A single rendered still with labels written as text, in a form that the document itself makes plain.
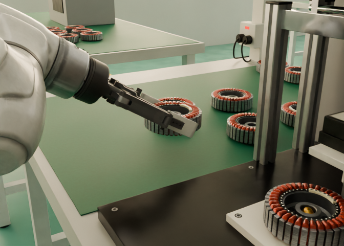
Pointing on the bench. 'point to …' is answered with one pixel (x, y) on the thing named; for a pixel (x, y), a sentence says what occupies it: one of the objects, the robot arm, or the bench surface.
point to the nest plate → (253, 225)
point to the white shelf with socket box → (255, 26)
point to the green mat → (147, 140)
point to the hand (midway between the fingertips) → (172, 117)
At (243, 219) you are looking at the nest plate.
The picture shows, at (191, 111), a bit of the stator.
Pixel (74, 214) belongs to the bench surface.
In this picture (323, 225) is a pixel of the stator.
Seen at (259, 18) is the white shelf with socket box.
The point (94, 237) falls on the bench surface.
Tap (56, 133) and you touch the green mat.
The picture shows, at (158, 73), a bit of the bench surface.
